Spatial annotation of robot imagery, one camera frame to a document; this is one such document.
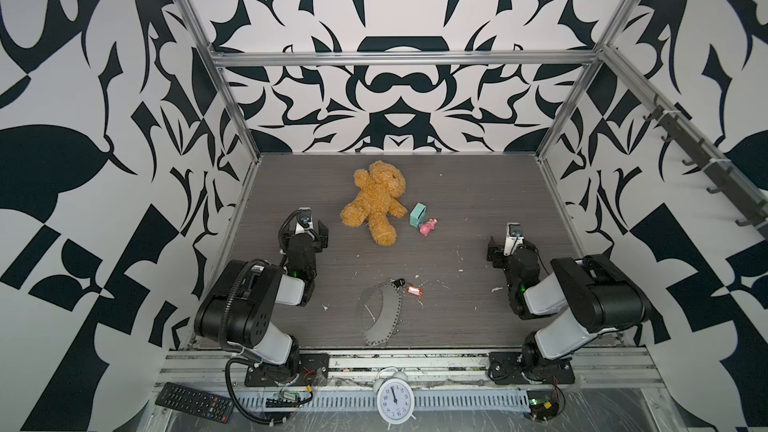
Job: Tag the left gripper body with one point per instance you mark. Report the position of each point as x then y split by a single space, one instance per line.
320 234

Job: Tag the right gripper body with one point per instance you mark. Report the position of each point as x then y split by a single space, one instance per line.
496 252

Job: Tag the red key tag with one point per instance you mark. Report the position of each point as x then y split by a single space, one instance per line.
414 291

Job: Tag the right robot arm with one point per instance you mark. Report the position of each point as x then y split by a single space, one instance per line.
586 298

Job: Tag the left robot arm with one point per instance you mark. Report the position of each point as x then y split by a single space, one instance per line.
237 311

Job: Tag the brown teddy bear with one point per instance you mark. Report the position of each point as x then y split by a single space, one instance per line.
380 187

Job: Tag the pink toy figure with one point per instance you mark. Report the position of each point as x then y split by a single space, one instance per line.
426 227

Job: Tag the teal toy block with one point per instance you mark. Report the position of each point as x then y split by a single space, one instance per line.
418 215

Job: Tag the green electronics module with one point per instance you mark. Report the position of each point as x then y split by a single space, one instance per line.
544 407

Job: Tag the small circuit board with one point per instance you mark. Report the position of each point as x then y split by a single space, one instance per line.
289 400

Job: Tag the white alarm clock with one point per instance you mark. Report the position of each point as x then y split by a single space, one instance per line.
394 396

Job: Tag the black remote control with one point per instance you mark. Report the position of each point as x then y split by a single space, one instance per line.
200 404

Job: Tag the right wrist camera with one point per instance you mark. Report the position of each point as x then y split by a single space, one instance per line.
513 235

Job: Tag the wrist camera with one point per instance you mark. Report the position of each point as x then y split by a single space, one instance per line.
304 221
513 235

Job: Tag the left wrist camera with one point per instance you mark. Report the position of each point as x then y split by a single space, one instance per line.
304 221

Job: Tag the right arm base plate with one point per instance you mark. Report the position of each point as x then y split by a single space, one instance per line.
516 368

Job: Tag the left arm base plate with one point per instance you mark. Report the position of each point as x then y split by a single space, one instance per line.
298 370

